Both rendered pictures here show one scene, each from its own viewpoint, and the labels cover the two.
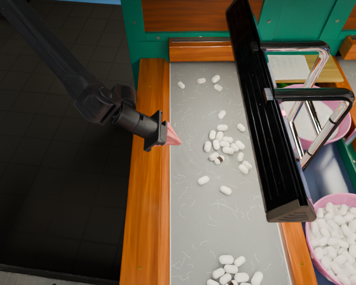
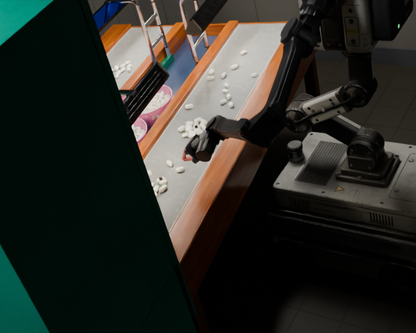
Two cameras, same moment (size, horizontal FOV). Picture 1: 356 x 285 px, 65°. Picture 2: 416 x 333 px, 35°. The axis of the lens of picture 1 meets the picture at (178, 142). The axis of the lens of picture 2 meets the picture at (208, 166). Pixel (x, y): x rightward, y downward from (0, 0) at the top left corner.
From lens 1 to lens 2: 2.58 m
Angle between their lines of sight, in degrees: 85
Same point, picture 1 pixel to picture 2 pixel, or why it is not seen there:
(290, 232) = (149, 139)
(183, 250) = not seen: hidden behind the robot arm
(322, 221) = not seen: hidden behind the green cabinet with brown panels
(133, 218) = (236, 150)
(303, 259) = (152, 130)
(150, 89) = (181, 235)
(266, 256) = (170, 137)
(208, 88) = not seen: hidden behind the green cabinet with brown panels
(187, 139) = (174, 197)
